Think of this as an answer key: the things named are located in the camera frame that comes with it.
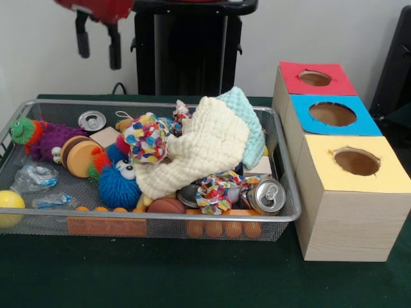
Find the purple spiky ball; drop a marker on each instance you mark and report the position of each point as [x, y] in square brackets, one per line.
[57, 138]

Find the black stand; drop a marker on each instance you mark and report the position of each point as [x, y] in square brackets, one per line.
[395, 64]

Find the crushed clear plastic bottle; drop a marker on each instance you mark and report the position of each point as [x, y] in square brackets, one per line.
[54, 201]
[35, 178]

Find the mint green waffle cloth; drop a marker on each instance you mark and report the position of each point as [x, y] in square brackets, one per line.
[253, 128]

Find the dark green table cloth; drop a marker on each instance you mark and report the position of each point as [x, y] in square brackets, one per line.
[401, 128]
[160, 276]

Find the shallow silver mesh bin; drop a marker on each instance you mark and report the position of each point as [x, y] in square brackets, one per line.
[208, 227]

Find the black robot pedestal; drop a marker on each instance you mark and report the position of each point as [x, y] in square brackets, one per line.
[189, 48]

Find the crushed metal can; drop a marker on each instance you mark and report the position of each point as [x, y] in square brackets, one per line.
[268, 197]

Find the wooden box with three holes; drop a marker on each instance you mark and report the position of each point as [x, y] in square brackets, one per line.
[346, 218]

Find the tan brown toy burger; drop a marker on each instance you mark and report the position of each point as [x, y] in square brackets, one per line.
[82, 157]

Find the cream waffle cloth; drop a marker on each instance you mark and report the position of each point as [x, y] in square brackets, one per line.
[205, 144]

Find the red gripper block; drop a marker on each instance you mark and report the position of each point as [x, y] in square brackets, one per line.
[106, 9]

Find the blue spiky rubber ball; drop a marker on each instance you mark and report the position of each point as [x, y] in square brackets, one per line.
[115, 191]

